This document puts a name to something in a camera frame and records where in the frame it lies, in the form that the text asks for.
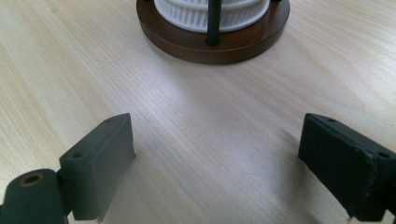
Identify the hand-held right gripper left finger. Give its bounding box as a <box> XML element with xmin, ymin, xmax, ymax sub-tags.
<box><xmin>59</xmin><ymin>113</ymin><xmax>137</xmax><ymax>222</ymax></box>

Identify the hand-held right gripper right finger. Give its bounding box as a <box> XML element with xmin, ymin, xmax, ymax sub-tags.
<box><xmin>297</xmin><ymin>112</ymin><xmax>396</xmax><ymax>222</ymax></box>

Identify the stack of nested cups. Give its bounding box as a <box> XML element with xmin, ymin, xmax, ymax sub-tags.
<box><xmin>153</xmin><ymin>0</ymin><xmax>271</xmax><ymax>34</ymax></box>

